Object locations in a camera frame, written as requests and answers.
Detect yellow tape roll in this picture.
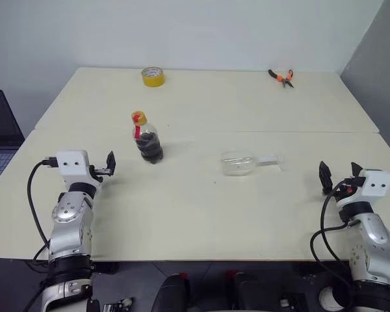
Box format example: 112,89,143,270
141,66,165,88

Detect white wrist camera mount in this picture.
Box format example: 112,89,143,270
335,168,390,209
56,149,104,191

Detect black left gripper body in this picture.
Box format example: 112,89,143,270
88,164,112,183

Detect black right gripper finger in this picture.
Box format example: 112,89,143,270
318,161,335,196
350,161,365,178

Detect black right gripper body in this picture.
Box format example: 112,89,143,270
335,175,360,200

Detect dark soda bottle yellow cap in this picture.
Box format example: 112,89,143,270
131,110,164,166

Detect clear wine glass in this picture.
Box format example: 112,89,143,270
219,149,285,177

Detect dark laptop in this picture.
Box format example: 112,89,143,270
0,90,25,196

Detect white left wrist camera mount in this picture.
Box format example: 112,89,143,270
56,149,104,191

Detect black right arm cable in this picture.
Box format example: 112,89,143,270
309,181,357,308

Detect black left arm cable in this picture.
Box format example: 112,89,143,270
22,156,59,312

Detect dark rounded shape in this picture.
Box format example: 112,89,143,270
226,269,280,312
151,272,191,312

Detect orange and black pliers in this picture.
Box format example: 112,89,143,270
268,68,296,89

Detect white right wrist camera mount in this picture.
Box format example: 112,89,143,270
335,168,390,209

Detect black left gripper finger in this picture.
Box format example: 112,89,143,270
105,150,117,177

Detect white round roll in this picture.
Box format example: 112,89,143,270
318,285,345,308

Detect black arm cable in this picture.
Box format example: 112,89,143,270
309,181,357,308
22,156,59,312

